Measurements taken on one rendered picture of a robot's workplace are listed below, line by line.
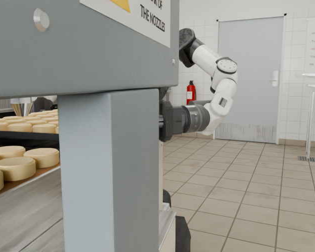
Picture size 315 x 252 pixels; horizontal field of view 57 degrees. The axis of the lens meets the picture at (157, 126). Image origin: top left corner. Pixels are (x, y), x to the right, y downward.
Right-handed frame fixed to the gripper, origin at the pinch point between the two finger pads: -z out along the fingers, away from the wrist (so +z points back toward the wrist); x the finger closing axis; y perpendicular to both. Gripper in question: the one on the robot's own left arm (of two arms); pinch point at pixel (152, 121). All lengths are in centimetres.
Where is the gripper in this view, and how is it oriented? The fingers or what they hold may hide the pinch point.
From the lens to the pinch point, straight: 86.1
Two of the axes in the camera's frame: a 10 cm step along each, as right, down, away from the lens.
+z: 8.7, -0.8, 4.9
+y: 4.9, 1.2, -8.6
